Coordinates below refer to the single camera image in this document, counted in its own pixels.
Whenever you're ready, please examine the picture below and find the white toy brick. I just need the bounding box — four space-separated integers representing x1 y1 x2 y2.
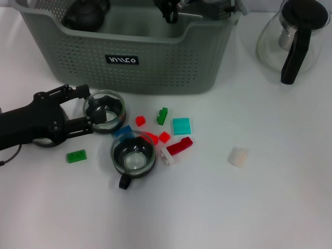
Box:
160 147 175 165

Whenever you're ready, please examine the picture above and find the grey perforated storage bin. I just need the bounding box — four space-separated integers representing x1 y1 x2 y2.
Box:
16 0 246 95

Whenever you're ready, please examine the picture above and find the teal square toy plate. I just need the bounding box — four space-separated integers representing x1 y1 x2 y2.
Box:
172 117 192 136

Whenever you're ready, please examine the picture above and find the orange-red sloped toy brick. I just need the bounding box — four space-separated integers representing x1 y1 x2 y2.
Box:
141 131 159 146

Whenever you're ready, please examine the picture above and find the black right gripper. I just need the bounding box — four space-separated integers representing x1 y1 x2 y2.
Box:
155 0 234 16

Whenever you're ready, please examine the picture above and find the pale translucent toy brick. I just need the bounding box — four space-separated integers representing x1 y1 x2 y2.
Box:
227 146 250 169

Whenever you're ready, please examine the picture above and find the glass teapot black handle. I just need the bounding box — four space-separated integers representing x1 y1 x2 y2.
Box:
255 0 330 85

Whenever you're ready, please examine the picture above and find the green stepped toy brick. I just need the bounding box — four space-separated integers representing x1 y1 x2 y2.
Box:
156 106 169 126

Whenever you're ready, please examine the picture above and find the blue flat toy brick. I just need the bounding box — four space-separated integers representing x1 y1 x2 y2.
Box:
114 124 133 138

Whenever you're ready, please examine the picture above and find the black clay teapot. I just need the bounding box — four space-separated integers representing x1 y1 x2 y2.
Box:
63 0 111 33

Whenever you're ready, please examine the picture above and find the dark red long brick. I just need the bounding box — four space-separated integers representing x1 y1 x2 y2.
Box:
165 136 194 156

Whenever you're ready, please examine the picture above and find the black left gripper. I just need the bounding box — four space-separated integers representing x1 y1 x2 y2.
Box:
0 84 107 151

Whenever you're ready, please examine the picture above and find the green flat toy brick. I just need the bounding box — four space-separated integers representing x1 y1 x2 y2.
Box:
66 149 88 164

